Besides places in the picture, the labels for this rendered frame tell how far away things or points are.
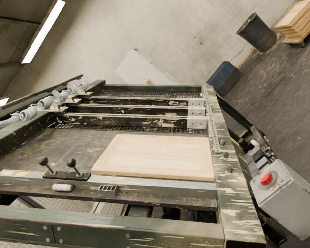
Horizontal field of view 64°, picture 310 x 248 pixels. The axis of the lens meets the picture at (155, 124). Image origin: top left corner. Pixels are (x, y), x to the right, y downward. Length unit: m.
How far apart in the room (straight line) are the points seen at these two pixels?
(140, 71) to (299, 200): 4.43
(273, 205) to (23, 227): 0.79
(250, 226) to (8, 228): 0.80
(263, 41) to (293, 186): 4.78
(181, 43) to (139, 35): 1.03
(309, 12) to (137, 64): 2.85
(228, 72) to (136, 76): 1.87
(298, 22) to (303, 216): 3.50
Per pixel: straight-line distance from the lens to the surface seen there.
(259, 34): 5.37
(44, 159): 1.09
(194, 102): 2.13
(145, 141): 1.47
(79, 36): 6.76
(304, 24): 4.14
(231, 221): 0.89
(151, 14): 6.36
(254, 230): 0.88
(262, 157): 1.25
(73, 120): 1.87
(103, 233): 0.89
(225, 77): 5.37
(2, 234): 1.08
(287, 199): 0.77
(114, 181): 1.08
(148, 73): 4.96
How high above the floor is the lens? 1.36
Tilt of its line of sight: 7 degrees down
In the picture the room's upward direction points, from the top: 52 degrees counter-clockwise
